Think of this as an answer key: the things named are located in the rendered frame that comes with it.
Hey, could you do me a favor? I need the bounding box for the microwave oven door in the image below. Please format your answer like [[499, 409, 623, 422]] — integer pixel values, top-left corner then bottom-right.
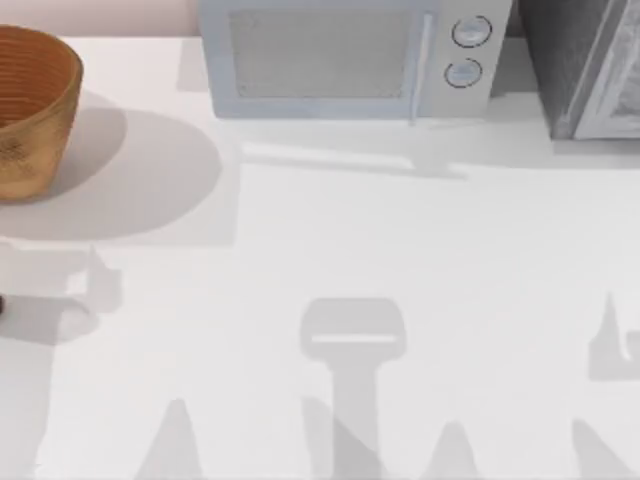
[[196, 0, 435, 121]]

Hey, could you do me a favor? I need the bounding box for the microwave knob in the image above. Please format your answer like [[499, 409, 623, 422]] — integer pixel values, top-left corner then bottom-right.
[[443, 57, 484, 90], [450, 14, 494, 49]]

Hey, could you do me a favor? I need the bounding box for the pale microwave oven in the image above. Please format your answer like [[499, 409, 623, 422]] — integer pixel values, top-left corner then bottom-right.
[[196, 0, 515, 127]]

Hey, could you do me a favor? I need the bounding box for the brown wooden basket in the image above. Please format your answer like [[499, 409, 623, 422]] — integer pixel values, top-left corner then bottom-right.
[[0, 25, 85, 204]]

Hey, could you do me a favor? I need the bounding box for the microwave door handle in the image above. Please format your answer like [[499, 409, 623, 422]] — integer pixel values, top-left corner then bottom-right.
[[409, 13, 433, 127]]

